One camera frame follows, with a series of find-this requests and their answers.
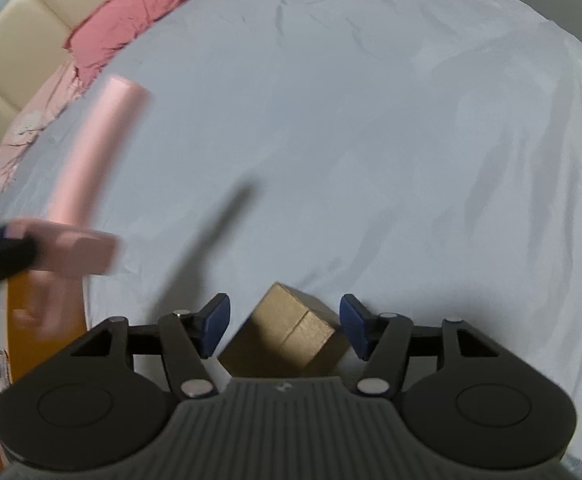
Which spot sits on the beige padded headboard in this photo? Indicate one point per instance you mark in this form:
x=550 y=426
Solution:
x=21 y=35

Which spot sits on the brown cardboard box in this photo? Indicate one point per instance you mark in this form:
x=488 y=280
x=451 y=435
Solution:
x=281 y=330

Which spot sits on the orange cardboard box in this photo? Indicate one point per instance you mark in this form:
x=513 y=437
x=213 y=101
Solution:
x=46 y=355

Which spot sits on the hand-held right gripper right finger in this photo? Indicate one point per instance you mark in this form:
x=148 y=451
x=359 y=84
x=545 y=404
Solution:
x=355 y=325

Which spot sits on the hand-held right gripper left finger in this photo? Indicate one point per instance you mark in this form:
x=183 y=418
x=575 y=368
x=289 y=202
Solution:
x=216 y=321

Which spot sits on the dark pink pillow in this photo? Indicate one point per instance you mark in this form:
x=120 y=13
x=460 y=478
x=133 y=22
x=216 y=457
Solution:
x=136 y=10

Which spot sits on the light pink pillow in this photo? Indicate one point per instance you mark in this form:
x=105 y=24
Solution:
x=36 y=115

